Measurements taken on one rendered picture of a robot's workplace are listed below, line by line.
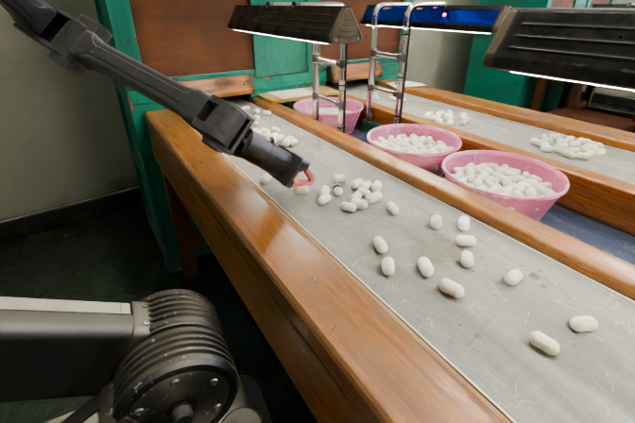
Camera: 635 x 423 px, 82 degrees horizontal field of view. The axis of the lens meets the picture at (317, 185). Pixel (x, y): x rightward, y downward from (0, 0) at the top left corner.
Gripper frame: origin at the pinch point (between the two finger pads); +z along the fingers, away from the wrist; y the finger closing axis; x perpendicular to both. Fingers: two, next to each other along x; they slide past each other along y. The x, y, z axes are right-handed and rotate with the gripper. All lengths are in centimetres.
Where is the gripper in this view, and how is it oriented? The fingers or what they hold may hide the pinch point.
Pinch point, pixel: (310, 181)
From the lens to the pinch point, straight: 81.4
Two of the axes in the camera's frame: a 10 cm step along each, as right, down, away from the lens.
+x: -5.4, 8.4, 0.4
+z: 6.4, 3.8, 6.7
